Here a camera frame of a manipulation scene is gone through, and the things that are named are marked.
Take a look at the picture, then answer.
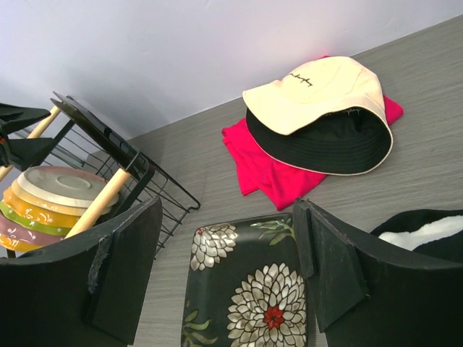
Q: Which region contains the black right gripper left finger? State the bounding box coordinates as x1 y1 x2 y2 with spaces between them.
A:
1 198 163 346

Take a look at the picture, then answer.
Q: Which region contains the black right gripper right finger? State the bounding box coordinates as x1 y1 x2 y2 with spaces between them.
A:
293 200 462 346

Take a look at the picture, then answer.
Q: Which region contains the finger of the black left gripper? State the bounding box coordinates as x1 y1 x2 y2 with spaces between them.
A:
1 137 54 170
0 103 51 134

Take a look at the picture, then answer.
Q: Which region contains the black floral square plate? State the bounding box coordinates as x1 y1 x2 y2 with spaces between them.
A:
180 213 309 346

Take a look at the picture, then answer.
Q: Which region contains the cream flower square plate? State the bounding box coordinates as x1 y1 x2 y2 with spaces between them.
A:
51 91 156 183

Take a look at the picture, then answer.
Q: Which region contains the cream round plate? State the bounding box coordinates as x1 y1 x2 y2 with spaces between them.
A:
17 166 106 208

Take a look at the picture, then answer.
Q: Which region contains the green dotted round plate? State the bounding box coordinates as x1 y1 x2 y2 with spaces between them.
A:
1 201 71 236

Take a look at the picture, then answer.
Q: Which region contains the orange dotted round plate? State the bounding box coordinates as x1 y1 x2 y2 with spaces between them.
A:
2 181 86 228

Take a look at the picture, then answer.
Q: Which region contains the pink dotted round plate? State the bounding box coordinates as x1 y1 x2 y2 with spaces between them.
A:
0 215 64 246

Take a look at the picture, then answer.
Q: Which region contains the zebra striped blanket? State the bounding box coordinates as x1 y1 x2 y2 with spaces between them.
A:
370 209 462 263

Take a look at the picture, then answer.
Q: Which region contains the red folded cloth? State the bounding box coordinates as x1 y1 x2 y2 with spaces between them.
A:
221 55 404 212

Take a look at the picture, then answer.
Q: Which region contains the beige black bucket hat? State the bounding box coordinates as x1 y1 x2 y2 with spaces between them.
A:
242 56 394 176

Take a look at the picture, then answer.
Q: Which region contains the black wire dish rack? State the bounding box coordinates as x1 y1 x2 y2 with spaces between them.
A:
0 91 202 261

